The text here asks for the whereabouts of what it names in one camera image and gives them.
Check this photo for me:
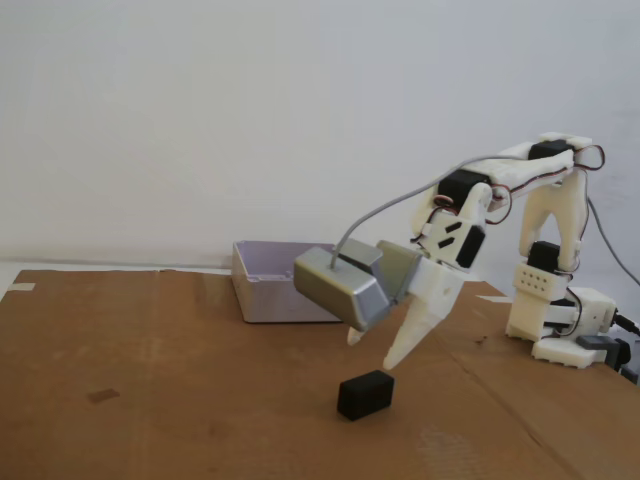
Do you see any brown cardboard sheet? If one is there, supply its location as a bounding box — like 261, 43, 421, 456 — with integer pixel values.
0, 268, 640, 480

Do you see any silver wrist webcam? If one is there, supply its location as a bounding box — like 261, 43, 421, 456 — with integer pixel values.
292, 244, 392, 332

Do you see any black base cable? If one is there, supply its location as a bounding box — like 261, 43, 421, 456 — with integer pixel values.
613, 312, 640, 337

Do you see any white plastic junction box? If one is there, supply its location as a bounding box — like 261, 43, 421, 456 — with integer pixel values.
231, 240, 352, 325

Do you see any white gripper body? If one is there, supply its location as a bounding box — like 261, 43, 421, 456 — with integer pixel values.
408, 254, 468, 322

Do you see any gray camera mount bracket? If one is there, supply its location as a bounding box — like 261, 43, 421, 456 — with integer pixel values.
339, 238, 424, 306

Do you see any black rectangular block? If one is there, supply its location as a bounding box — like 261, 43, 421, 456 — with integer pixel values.
336, 369, 396, 424

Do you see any gray table clamp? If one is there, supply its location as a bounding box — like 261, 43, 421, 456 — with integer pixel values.
577, 334, 640, 386

